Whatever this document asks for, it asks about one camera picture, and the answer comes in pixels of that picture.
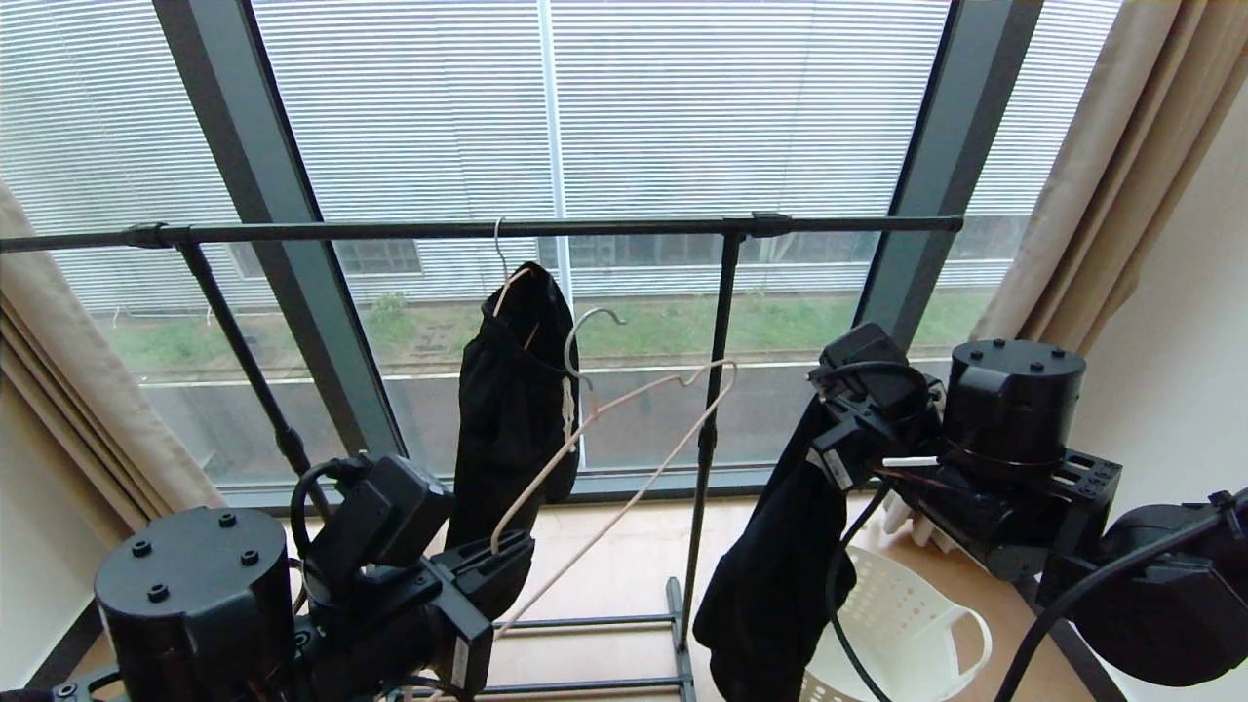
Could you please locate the beige curtain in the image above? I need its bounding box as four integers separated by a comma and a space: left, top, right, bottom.
882, 0, 1248, 557
0, 180, 230, 532

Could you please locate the black clothes rack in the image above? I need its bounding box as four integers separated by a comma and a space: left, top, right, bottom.
0, 212, 965, 702

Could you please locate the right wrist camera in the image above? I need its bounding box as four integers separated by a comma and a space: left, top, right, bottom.
807, 324, 942, 430

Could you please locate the pink clothes hanger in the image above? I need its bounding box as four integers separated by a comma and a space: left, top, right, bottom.
490, 216, 542, 352
487, 307, 739, 640

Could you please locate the white laundry basket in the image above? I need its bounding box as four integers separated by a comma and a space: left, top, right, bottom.
799, 544, 994, 702

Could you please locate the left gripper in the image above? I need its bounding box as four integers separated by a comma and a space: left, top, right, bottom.
312, 531, 536, 699

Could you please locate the window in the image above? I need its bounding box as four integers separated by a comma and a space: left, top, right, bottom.
0, 0, 1124, 508

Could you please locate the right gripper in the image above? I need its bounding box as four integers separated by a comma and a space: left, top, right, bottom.
807, 403, 943, 494

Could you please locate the black garment with white cords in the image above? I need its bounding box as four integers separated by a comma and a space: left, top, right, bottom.
444, 261, 581, 552

